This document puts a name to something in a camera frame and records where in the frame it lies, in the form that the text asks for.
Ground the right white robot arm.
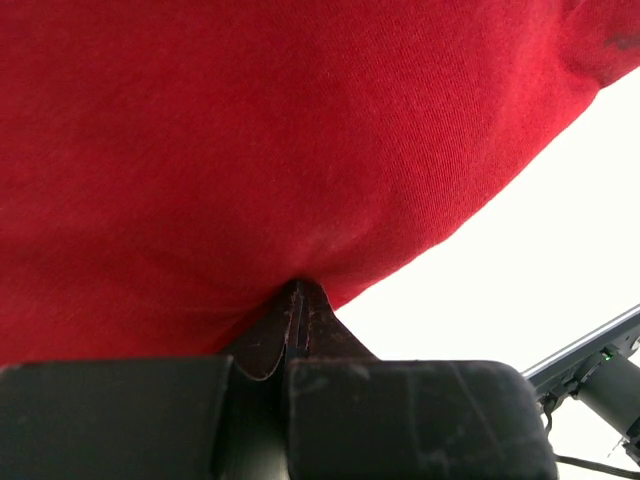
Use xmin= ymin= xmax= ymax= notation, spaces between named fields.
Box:
xmin=522 ymin=306 xmax=639 ymax=461

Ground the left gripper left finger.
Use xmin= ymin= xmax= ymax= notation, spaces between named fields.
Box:
xmin=220 ymin=281 xmax=303 ymax=381

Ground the red t shirt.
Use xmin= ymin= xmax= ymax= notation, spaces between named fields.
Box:
xmin=1 ymin=1 xmax=639 ymax=364

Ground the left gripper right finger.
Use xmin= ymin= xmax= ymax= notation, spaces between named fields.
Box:
xmin=298 ymin=282 xmax=377 ymax=360

